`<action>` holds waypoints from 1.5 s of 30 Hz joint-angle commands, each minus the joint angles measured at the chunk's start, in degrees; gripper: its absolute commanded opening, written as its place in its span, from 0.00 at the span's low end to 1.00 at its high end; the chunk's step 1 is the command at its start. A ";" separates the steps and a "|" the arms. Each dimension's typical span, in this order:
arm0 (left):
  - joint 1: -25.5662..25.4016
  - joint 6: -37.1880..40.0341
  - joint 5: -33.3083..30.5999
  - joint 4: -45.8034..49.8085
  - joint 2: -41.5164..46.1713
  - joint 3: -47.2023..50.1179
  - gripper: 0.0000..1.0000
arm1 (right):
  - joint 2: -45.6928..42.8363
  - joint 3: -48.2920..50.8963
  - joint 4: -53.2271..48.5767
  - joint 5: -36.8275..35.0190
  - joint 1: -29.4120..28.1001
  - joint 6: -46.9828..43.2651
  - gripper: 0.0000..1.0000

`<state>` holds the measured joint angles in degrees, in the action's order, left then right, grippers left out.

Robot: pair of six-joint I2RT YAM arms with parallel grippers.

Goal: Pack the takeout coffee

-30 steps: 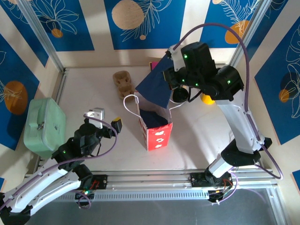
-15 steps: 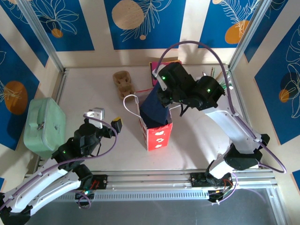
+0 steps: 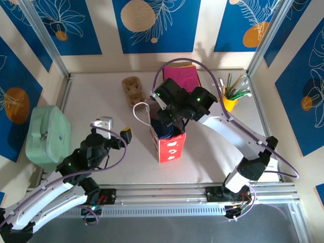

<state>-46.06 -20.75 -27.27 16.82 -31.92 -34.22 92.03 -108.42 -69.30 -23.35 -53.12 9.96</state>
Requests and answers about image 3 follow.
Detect red white paper gift bag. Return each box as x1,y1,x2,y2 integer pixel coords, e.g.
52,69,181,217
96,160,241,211
133,101,187,164

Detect pink paper napkin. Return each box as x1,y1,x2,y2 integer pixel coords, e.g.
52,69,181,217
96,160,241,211
163,65,199,93

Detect wooden stirrer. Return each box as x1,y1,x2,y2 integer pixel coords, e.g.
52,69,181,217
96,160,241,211
217,78,228,96

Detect yellow stirrer holder cup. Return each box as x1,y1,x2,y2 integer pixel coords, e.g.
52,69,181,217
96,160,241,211
222,92,240,113

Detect stack of cardboard cup carriers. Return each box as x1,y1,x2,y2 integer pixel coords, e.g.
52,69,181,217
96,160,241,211
121,77,147,108

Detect mint green zip pouch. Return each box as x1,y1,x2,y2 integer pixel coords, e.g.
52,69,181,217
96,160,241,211
25,105,72,172

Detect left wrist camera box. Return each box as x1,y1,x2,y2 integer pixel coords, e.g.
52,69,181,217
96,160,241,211
97,115,114,139

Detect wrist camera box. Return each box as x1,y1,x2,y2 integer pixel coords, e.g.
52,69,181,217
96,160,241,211
97,115,114,139
149,91,166,110

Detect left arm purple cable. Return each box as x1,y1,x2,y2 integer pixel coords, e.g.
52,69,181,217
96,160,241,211
0,120,128,226

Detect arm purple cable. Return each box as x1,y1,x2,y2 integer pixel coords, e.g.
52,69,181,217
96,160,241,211
0,120,128,226
151,57,300,221

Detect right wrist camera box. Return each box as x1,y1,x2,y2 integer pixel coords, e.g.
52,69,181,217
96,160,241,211
149,91,166,110

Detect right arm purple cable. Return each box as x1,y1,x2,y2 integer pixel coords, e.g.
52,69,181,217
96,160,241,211
151,57,300,221

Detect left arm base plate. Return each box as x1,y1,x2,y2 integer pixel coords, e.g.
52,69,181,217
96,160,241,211
96,188,117,206

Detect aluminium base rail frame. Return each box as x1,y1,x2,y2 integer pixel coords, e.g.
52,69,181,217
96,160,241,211
22,182,301,211

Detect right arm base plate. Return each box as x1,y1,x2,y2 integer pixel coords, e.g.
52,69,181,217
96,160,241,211
205,186,254,203

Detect grey slotted cable duct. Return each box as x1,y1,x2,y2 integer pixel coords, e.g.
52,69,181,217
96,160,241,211
58,204,297,219

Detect aluminium frame post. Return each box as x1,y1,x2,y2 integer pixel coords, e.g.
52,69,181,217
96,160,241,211
19,0,73,79
246,0,313,76

